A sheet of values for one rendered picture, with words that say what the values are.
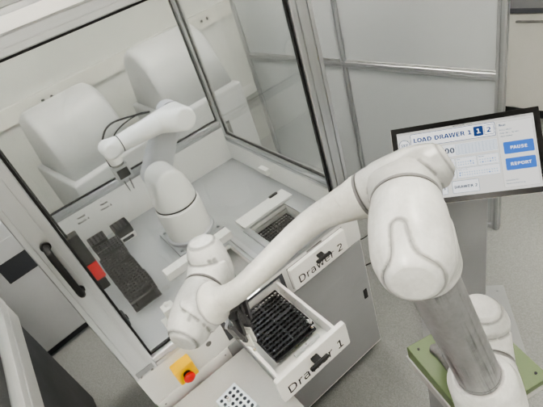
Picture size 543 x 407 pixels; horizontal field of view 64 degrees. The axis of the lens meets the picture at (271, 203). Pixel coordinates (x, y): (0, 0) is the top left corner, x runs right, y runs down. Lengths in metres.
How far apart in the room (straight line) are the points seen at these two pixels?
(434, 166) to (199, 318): 0.59
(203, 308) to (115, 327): 0.46
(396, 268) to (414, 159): 0.24
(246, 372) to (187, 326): 0.67
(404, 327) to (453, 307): 1.70
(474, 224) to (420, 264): 1.33
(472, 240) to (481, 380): 1.06
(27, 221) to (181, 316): 0.44
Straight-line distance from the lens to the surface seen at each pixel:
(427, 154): 0.85
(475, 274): 2.23
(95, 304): 1.35
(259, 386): 1.61
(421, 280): 0.72
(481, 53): 2.51
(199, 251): 1.10
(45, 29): 1.11
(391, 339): 2.53
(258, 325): 1.61
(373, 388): 2.40
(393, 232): 0.72
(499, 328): 1.28
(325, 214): 0.94
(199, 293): 1.02
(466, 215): 1.97
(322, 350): 1.45
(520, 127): 1.84
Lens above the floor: 2.09
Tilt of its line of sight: 35 degrees down
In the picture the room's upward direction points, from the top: 19 degrees counter-clockwise
